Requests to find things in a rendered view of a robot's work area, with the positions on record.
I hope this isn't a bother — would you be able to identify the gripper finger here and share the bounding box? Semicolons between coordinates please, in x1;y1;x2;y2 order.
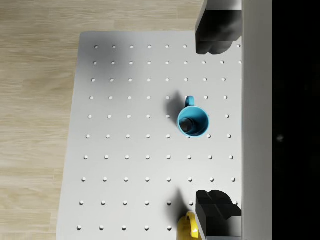
195;0;243;56
195;189;243;240

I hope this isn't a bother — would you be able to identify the blue mug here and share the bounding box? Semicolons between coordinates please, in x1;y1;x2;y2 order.
176;95;210;138

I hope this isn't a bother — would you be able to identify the yellow mug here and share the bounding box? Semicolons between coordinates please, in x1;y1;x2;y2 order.
176;211;200;240

